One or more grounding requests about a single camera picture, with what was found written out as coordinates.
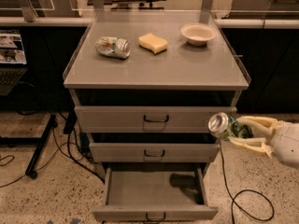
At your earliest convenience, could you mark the laptop with screen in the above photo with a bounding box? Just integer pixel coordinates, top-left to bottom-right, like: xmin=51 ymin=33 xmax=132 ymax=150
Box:
xmin=0 ymin=29 xmax=28 ymax=96

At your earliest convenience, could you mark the yellow sponge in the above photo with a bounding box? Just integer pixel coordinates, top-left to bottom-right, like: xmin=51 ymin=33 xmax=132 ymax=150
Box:
xmin=138 ymin=33 xmax=168 ymax=54

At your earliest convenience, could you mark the grey middle drawer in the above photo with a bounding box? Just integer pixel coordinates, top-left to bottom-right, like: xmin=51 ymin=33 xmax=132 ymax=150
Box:
xmin=90 ymin=143 xmax=220 ymax=162

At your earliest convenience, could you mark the grey drawer cabinet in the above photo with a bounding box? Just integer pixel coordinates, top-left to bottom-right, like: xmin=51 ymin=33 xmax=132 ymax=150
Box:
xmin=63 ymin=9 xmax=252 ymax=224

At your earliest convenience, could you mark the grey drawer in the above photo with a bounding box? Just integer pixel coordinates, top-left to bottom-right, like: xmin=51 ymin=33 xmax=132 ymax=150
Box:
xmin=90 ymin=143 xmax=220 ymax=162
xmin=75 ymin=105 xmax=236 ymax=133
xmin=93 ymin=163 xmax=218 ymax=222

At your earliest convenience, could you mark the grey top drawer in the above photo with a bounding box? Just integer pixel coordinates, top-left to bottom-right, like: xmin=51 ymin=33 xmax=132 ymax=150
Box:
xmin=75 ymin=105 xmax=236 ymax=133

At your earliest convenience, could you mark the white crushed soda can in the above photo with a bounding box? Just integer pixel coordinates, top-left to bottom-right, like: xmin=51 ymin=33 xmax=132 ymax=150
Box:
xmin=95 ymin=36 xmax=130 ymax=59

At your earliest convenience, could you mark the white paper bowl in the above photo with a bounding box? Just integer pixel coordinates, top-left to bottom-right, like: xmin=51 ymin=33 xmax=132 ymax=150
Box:
xmin=180 ymin=23 xmax=217 ymax=46

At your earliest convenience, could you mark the green soda can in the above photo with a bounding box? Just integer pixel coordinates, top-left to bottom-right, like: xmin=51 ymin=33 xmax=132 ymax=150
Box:
xmin=208 ymin=112 xmax=253 ymax=140

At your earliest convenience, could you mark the black stand leg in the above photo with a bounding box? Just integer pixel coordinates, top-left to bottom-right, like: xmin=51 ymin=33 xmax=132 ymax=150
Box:
xmin=0 ymin=115 xmax=57 ymax=179

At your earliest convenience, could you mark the black floor cables left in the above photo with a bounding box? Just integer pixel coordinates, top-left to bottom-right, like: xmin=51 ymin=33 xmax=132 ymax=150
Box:
xmin=0 ymin=109 xmax=106 ymax=189

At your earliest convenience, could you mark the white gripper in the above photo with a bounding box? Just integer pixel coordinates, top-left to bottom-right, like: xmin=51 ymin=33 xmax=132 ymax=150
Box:
xmin=228 ymin=116 xmax=299 ymax=168

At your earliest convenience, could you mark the grey bottom drawer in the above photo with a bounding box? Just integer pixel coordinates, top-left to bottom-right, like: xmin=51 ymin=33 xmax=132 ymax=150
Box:
xmin=93 ymin=163 xmax=218 ymax=222

